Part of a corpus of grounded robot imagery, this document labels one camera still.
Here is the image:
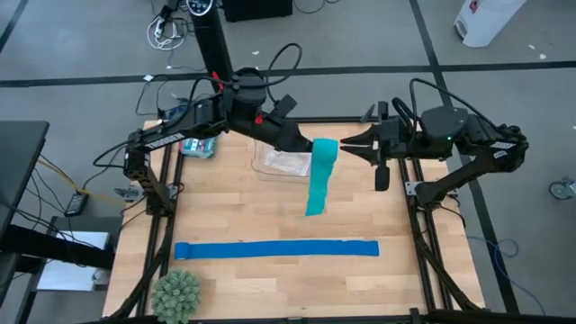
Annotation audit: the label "grey caster wheel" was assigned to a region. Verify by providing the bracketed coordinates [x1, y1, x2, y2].
[548, 176, 576, 202]

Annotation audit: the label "black aluminium table frame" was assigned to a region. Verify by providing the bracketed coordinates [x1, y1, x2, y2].
[107, 117, 576, 324]

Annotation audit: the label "black desk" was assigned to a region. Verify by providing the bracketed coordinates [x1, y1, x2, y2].
[0, 120, 50, 239]

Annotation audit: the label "yellow floor cable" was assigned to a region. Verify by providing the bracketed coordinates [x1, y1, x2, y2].
[38, 157, 127, 207]

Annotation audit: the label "teal elastic bandage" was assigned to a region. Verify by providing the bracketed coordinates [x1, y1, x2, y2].
[304, 137, 339, 218]

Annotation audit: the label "clear plastic container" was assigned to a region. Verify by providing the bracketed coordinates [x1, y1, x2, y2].
[250, 134, 316, 185]

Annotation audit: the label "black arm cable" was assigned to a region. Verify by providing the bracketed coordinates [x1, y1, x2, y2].
[391, 77, 500, 136]
[267, 42, 303, 104]

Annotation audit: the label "blue elastic bandage strip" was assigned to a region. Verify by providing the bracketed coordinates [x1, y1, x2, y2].
[174, 239, 382, 261]

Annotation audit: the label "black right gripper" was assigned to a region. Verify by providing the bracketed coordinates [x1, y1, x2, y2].
[340, 101, 413, 194]

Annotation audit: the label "black box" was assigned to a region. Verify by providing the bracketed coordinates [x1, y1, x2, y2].
[222, 0, 293, 23]

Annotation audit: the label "black tower fan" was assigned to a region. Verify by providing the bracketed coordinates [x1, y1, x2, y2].
[186, 0, 235, 82]

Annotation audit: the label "white shelf board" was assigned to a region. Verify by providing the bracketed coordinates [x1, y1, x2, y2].
[36, 230, 112, 293]

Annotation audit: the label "white power strip cables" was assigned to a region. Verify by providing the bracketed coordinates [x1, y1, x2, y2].
[146, 13, 186, 51]

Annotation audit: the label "blue floor cable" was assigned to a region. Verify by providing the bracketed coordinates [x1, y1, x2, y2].
[467, 236, 548, 316]

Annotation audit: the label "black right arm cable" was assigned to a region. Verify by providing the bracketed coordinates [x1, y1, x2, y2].
[391, 77, 500, 136]

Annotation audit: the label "white trash bin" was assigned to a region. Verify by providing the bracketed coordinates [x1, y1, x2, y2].
[453, 0, 527, 49]

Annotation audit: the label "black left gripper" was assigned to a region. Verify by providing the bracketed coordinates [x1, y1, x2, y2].
[258, 94, 315, 154]

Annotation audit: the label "black power adapter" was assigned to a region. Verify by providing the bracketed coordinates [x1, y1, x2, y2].
[64, 192, 90, 218]

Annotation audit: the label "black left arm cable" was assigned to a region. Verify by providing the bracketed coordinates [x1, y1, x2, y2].
[267, 42, 303, 104]

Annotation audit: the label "green spiky plant ball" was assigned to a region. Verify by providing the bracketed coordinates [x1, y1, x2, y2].
[150, 268, 203, 324]

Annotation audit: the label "teal wipes pack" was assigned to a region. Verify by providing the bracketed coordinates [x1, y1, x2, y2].
[178, 137, 217, 159]

